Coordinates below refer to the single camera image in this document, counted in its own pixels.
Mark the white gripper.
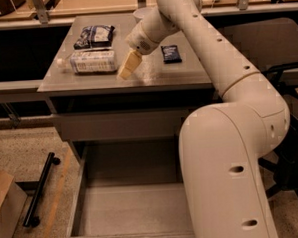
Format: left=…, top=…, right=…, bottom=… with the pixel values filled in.
left=118, top=20, right=160, bottom=79

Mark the clear plastic water bottle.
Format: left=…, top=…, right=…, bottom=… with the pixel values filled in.
left=57, top=50, right=117, bottom=74

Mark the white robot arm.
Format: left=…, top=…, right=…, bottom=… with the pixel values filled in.
left=119, top=0, right=290, bottom=238

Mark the grey drawer cabinet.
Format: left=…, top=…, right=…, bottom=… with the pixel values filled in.
left=38, top=13, right=216, bottom=161

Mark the closed grey upper drawer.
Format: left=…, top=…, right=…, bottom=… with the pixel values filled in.
left=52, top=109, right=193, bottom=141

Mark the open grey middle drawer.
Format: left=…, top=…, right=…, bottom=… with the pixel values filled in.
left=65, top=137, right=195, bottom=238

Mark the small dark blue packet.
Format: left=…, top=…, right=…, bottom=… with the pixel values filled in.
left=161, top=45, right=182, bottom=64

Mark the blue white snack bag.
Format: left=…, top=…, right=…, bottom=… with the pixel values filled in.
left=73, top=24, right=115, bottom=50

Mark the white ceramic bowl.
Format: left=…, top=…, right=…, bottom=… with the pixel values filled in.
left=133, top=7, right=152, bottom=23

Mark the black office chair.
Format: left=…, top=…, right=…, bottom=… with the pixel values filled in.
left=220, top=18, right=298, bottom=198

